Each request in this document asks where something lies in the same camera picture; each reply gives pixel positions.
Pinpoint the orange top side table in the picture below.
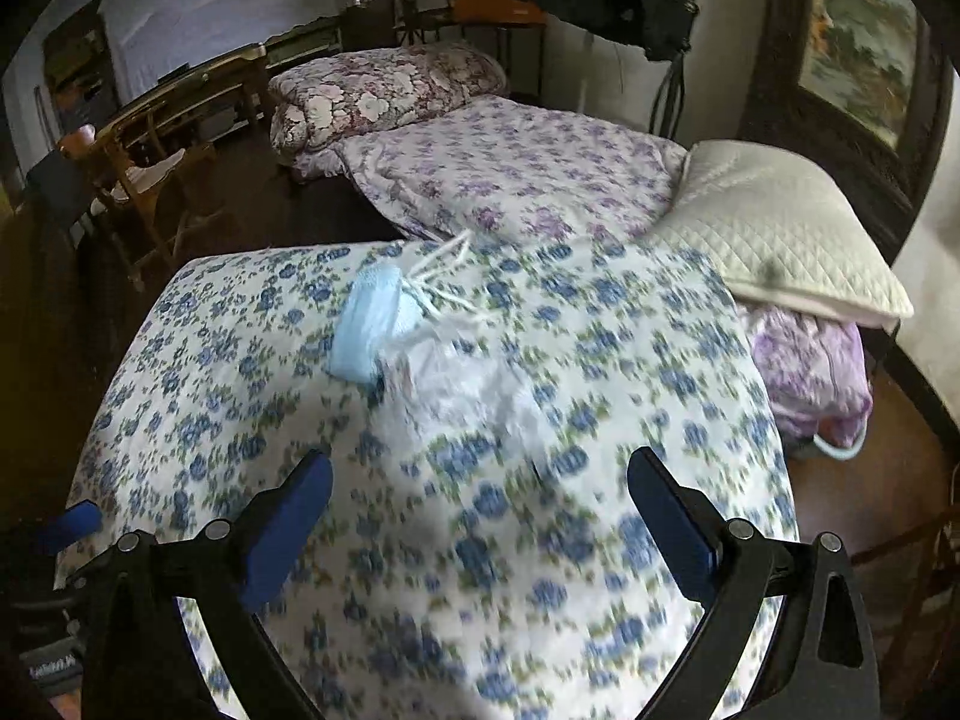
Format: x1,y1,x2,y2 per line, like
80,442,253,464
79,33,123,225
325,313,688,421
452,0,547,104

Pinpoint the purple floral bed cover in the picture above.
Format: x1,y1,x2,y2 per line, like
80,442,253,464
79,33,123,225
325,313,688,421
295,96,686,244

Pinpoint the blue floral bed sheet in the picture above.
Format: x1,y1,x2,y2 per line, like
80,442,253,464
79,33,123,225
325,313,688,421
57,241,797,718

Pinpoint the maroon floral rolled quilt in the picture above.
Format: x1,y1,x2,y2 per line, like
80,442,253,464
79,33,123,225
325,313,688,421
268,41,509,161

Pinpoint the purple floral blanket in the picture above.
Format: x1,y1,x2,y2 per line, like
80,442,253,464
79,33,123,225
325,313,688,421
737,302,874,450

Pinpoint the light blue wash basin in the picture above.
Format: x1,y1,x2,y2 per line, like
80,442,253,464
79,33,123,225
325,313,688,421
791,418,869,463

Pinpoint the wooden desk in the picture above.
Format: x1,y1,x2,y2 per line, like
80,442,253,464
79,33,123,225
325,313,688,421
96,18,347,152

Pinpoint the framed landscape painting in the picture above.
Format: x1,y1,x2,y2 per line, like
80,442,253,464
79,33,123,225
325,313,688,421
794,0,928,152

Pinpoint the wooden armchair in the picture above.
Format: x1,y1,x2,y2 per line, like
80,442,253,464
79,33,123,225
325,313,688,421
57,125,226,293

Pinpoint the clear plastic wrapper bag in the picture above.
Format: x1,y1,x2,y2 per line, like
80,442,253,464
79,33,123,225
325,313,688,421
371,320,555,470

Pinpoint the white quilted pillow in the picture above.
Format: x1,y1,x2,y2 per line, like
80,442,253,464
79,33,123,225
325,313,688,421
647,140,914,328

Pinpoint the light blue face mask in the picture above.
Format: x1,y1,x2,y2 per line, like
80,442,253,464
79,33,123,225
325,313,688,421
325,227,482,386

